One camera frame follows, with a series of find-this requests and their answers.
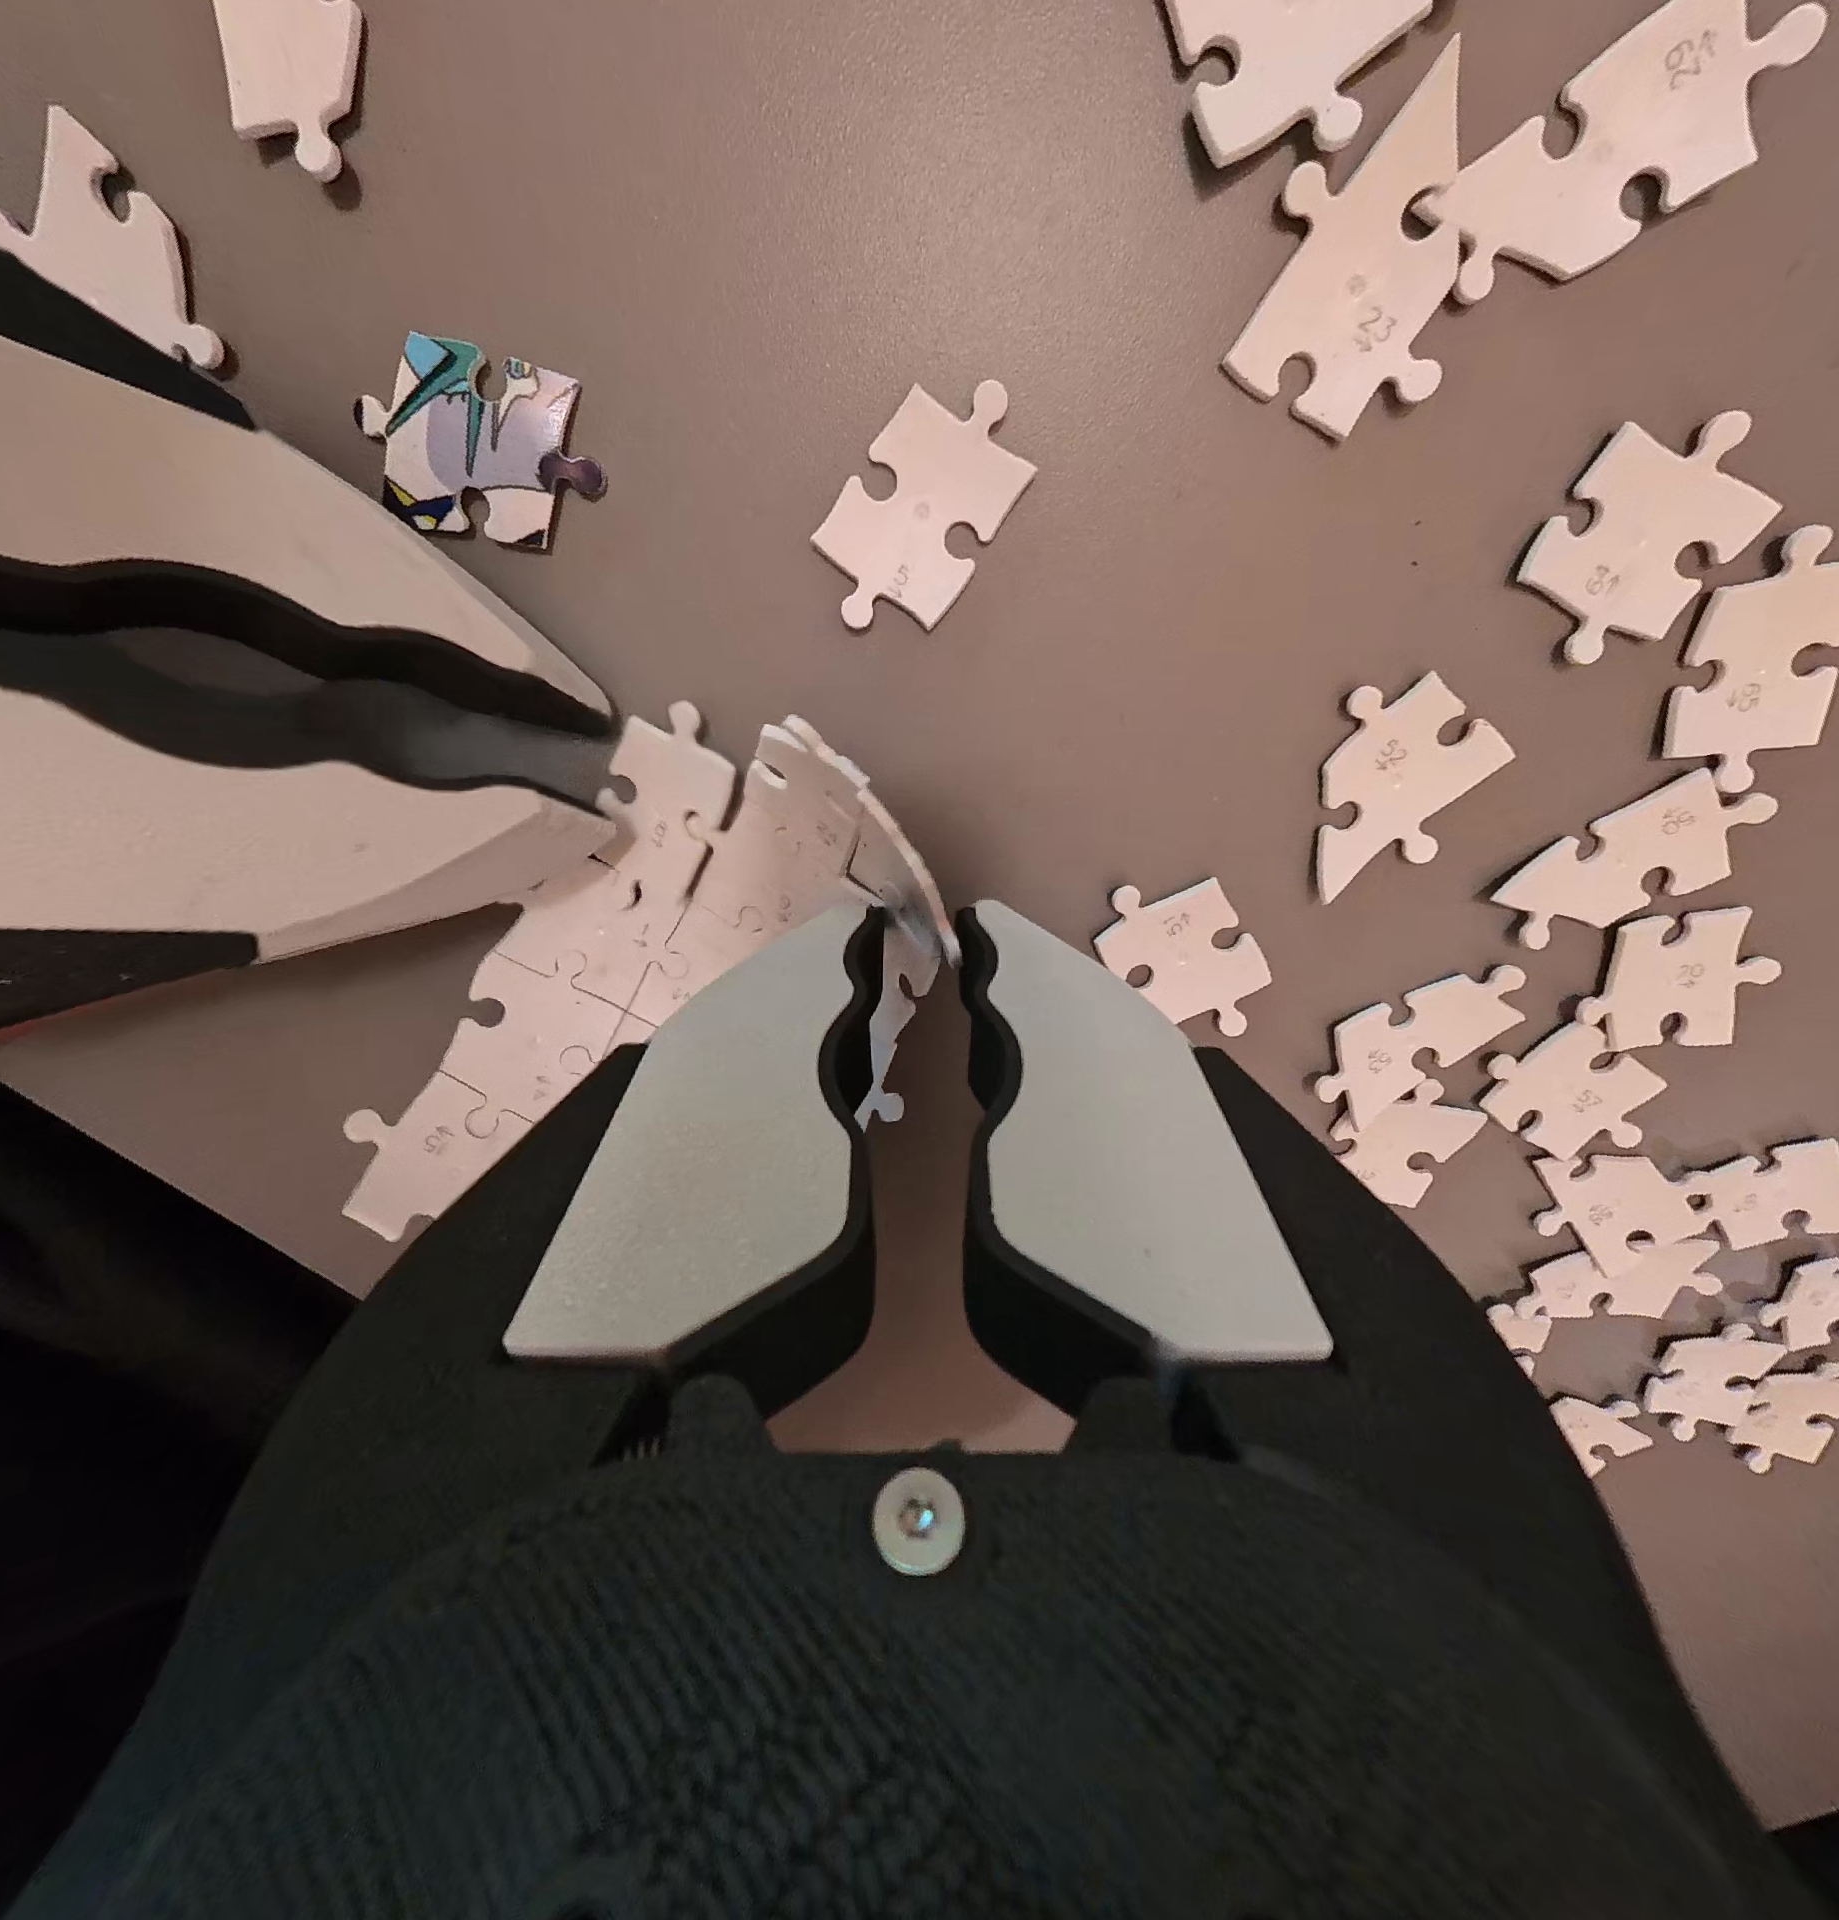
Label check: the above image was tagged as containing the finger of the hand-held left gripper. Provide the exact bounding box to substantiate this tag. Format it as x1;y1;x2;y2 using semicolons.
0;658;619;944
0;320;619;745

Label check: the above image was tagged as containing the scatter of white pieces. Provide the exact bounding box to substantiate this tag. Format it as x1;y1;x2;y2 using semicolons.
0;0;1839;1479

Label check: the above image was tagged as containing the person's black clothing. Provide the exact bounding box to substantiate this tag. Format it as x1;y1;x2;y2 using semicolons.
0;1041;457;1920

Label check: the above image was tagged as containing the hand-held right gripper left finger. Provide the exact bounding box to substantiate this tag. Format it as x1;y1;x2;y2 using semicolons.
499;901;890;1415

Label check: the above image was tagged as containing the bowl-shaped assembled puzzle section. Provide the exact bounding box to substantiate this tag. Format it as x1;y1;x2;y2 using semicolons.
341;703;962;1247

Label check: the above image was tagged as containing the colourful printed puzzle piece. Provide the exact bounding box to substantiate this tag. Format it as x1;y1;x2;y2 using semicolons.
356;332;609;549

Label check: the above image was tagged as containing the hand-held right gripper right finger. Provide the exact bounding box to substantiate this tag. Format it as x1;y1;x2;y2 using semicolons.
958;898;1335;1424

